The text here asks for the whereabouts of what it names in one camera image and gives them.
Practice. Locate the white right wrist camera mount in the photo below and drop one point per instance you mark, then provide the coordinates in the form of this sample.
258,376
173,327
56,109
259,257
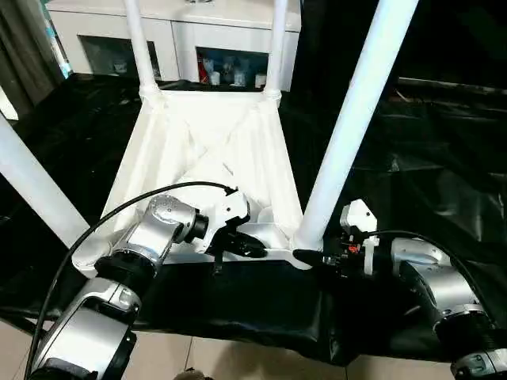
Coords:
362,221

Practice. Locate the white blue patterned roll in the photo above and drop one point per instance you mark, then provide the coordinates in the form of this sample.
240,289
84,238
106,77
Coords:
57,47

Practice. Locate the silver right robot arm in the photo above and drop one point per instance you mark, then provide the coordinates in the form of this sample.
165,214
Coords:
435,285

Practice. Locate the white plastic table top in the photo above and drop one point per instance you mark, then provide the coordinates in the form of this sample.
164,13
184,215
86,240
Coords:
198,138

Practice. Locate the dark long rod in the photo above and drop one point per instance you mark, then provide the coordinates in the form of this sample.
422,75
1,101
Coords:
455,88

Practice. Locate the black work mat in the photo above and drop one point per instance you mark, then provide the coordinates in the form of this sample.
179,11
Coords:
435,158

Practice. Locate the white jar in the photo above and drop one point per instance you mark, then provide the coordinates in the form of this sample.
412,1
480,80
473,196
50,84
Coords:
214,78

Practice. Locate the white plastic table leg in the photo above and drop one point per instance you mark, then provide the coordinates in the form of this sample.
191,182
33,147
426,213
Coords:
356,111
277,47
35,178
140,47

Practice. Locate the red package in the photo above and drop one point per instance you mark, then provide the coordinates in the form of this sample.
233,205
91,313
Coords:
204,71

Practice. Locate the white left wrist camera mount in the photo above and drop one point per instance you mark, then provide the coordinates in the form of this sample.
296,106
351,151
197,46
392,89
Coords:
226,213

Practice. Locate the white cup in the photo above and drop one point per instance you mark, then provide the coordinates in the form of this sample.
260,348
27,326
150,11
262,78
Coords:
259,81

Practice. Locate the beige curtain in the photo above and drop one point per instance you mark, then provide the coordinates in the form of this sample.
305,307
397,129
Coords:
24,51

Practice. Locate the white tub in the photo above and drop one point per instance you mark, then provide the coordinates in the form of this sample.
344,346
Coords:
237,77

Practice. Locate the small silver object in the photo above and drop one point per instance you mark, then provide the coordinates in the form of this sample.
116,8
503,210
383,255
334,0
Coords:
198,1

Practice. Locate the white glass door cabinet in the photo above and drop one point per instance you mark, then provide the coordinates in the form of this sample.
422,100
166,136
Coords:
178,27

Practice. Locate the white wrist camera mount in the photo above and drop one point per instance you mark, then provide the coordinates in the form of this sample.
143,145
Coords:
362,221
226,213

